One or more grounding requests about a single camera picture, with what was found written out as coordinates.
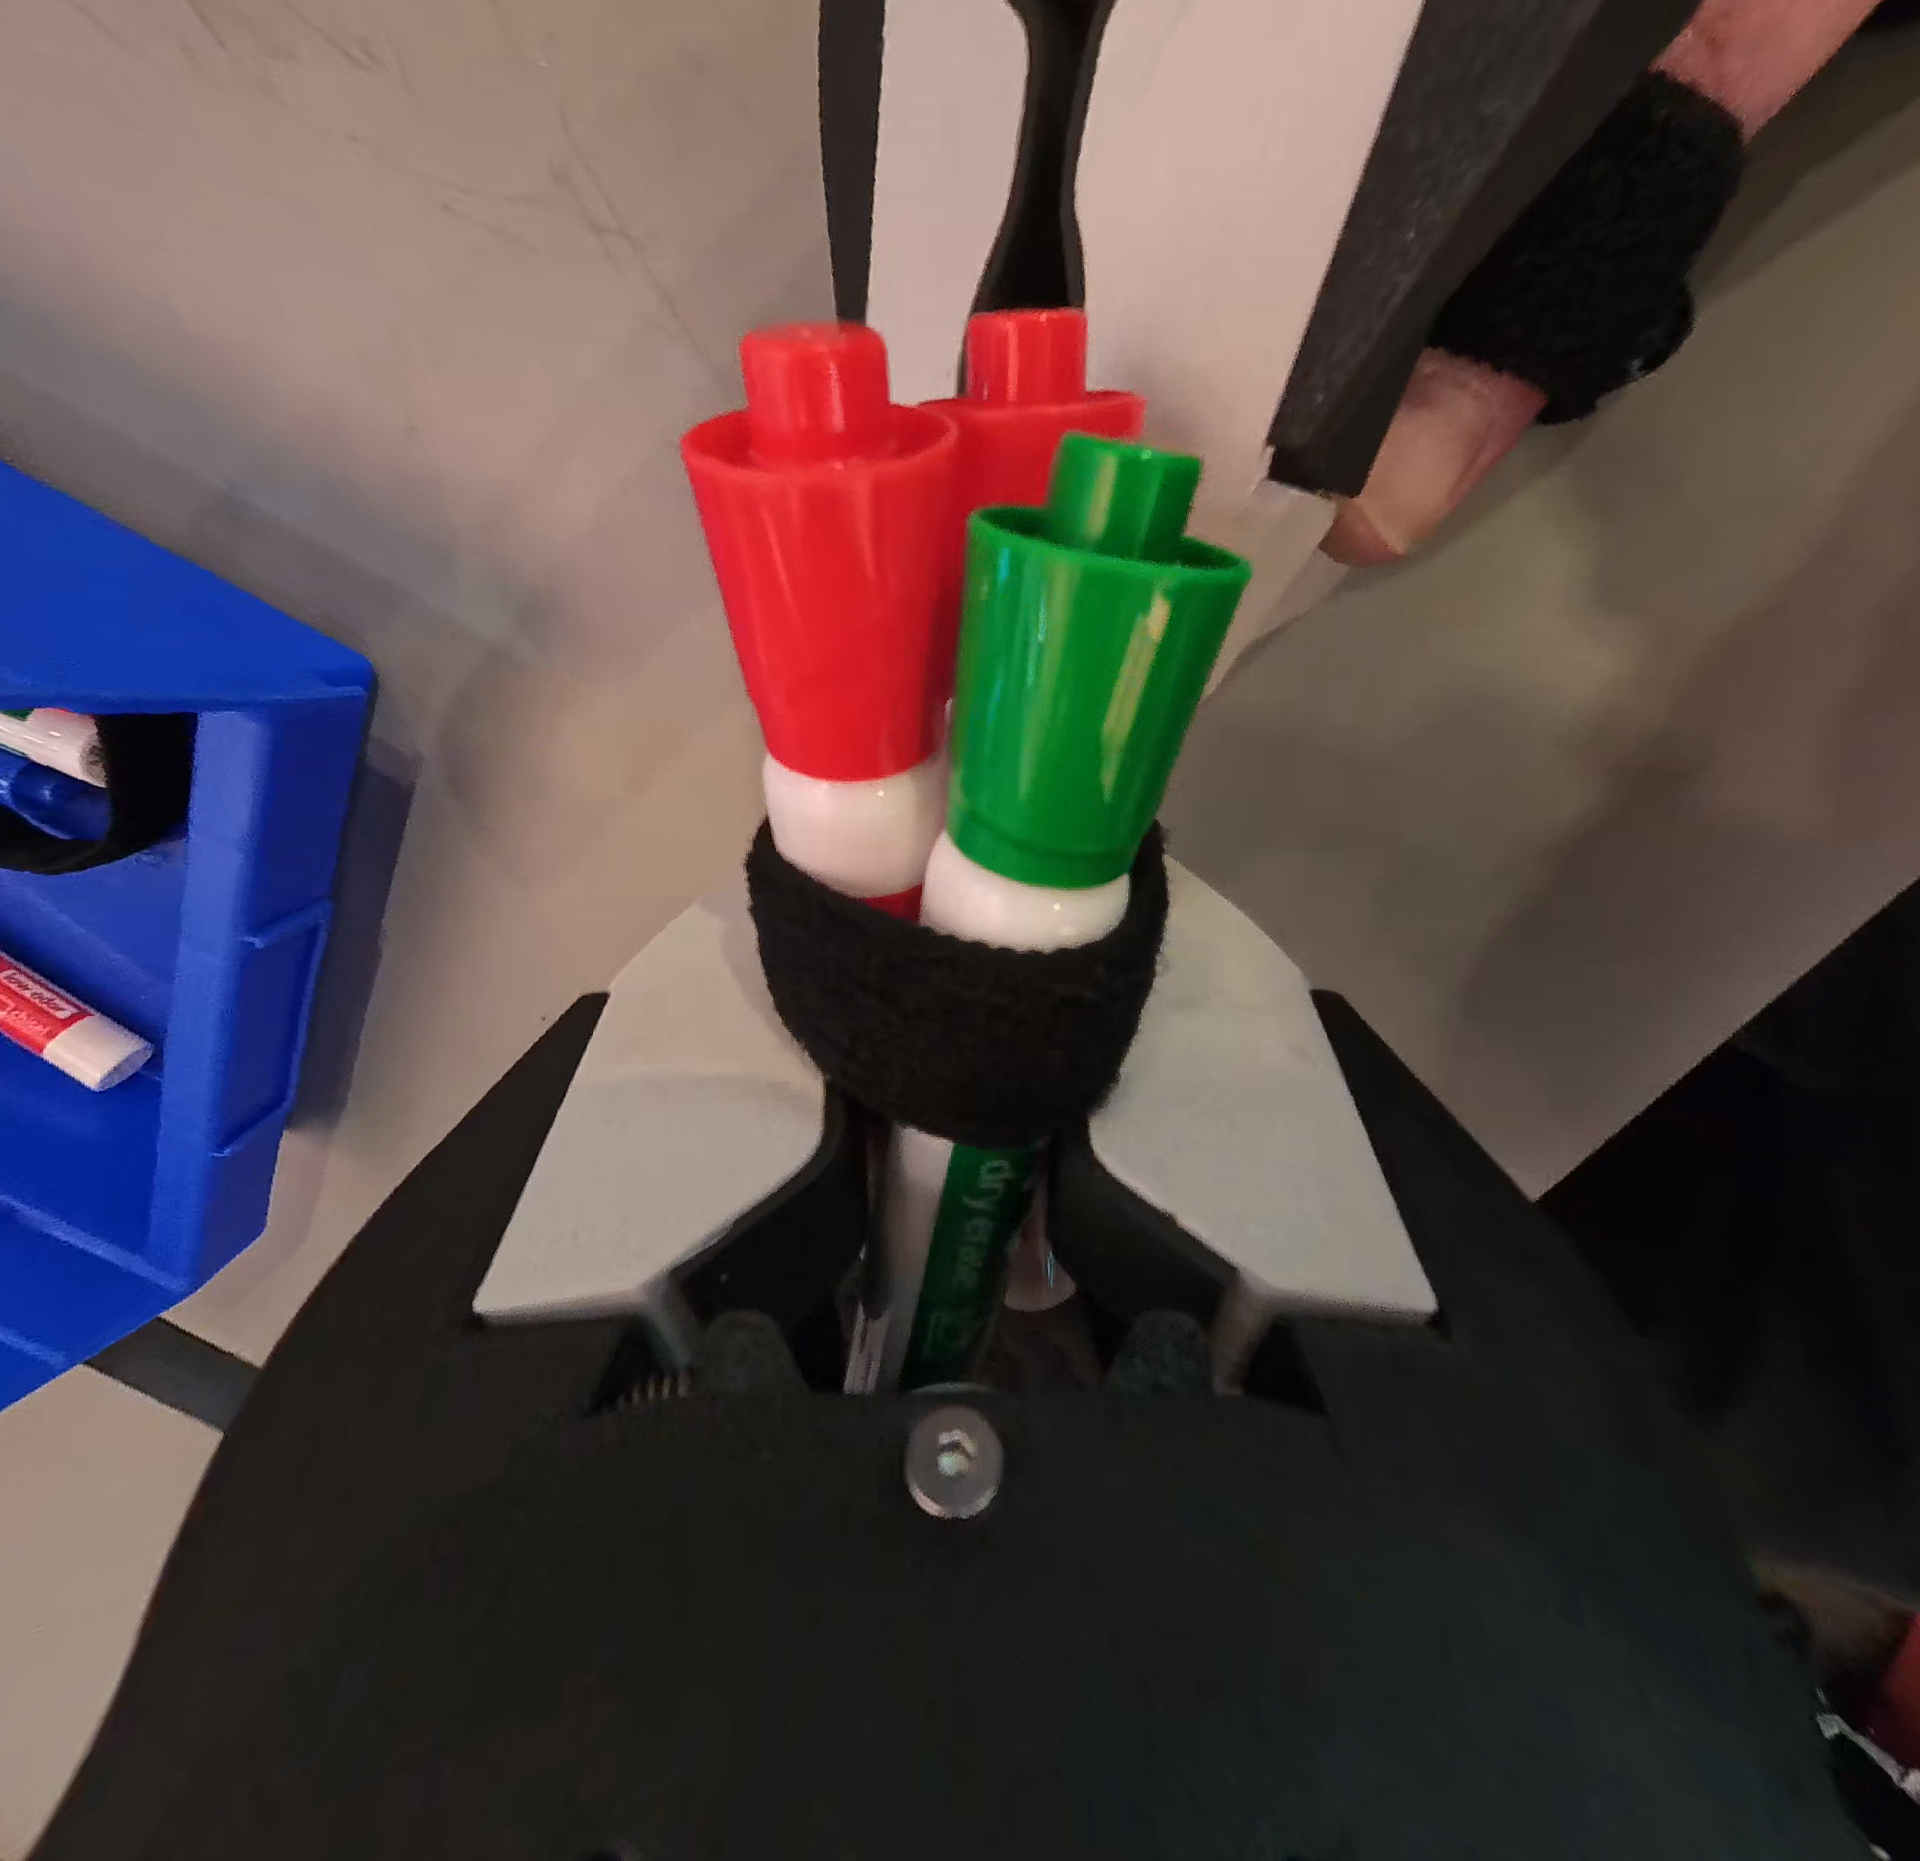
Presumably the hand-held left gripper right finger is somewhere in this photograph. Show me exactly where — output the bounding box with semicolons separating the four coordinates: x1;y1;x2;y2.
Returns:
1093;859;1442;1387

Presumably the person's right hand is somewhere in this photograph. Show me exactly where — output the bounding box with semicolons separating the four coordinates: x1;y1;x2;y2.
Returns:
1323;0;1920;571

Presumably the black elastic hair tie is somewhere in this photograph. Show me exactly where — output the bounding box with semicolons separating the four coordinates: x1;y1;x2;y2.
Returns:
740;823;1170;1145

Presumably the green dry erase marker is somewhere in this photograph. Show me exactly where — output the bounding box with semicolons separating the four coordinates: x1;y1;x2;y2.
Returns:
900;431;1257;1392

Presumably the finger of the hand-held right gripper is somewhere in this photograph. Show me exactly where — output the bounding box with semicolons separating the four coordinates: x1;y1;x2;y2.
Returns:
1068;0;1453;688
819;0;1037;334

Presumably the blue plastic bin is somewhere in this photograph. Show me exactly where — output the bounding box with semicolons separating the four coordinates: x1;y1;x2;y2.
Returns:
0;458;379;1413

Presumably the white marker with red label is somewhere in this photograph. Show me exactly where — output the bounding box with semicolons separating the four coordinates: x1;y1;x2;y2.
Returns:
0;955;154;1092

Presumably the blue marker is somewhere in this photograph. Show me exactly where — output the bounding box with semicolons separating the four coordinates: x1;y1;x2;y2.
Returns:
0;748;110;847

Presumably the red dry erase marker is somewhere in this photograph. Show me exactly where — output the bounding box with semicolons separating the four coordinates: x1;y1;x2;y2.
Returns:
676;323;958;926
915;310;1149;727

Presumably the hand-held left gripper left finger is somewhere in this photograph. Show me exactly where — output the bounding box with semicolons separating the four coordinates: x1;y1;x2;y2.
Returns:
475;903;834;1368

